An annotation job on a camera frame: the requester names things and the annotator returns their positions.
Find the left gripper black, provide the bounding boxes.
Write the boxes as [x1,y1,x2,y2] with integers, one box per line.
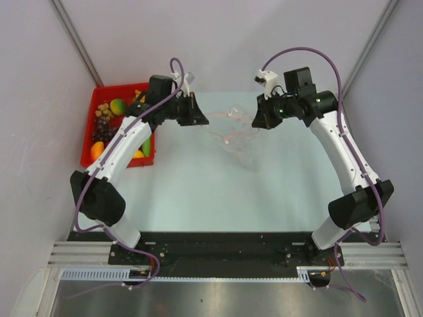
[161,92,208,126]

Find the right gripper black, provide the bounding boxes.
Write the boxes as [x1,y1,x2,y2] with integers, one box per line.
[253,90,298,130]

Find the clear zip top bag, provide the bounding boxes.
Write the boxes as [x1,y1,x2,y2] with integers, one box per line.
[202,104,260,172]

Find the green toy vegetable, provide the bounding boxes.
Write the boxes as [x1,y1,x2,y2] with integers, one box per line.
[141,137,152,157]

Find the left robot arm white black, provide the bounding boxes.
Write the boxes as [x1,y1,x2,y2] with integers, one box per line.
[70,71,209,264]

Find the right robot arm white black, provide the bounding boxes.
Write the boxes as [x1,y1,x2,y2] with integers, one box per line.
[252,67,394,265]

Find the yellow toy banana bunch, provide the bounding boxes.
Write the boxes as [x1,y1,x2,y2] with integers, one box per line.
[132,90,147,103]

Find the green yellow toy mango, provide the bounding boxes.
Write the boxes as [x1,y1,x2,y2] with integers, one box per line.
[110,98,127,116]

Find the red plastic bin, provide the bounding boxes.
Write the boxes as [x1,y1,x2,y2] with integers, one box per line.
[80,83,156,168]

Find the yellow green toy grapes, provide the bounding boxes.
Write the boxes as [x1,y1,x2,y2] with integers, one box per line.
[95,103,113,122]

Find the purple toy grapes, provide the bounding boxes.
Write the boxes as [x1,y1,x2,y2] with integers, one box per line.
[91,118,118,143]

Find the orange yellow toy peach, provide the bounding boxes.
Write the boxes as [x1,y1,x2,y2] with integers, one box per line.
[90,141,104,162]

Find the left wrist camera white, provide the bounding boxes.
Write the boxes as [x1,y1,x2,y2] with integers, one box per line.
[171,71,194,96]

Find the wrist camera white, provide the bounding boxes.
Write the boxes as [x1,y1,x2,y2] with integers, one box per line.
[171,71,194,96]
[254,70,279,100]

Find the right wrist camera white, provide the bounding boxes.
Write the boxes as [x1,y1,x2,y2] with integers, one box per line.
[254,70,279,100]

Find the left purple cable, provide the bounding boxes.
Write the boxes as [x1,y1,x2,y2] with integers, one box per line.
[64,57,186,300]

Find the purple cable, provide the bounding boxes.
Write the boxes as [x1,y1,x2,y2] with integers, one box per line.
[262,47,387,303]
[64,57,186,300]

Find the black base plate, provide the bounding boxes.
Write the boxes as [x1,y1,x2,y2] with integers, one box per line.
[67,230,346,287]

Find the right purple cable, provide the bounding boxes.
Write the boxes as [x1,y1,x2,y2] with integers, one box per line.
[262,47,387,303]

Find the right aluminium corner post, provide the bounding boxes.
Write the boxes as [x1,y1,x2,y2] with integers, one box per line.
[342,0,401,96]

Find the aluminium corner post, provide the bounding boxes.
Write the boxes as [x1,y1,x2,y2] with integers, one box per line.
[342,0,401,96]
[49,0,104,87]

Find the left aluminium corner post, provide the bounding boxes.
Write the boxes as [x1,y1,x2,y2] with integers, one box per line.
[49,0,104,87]

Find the aluminium rail frame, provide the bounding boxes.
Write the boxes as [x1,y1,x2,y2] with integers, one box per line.
[48,241,112,267]

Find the white cable duct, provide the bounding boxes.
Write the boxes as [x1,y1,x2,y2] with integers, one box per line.
[61,268,310,283]

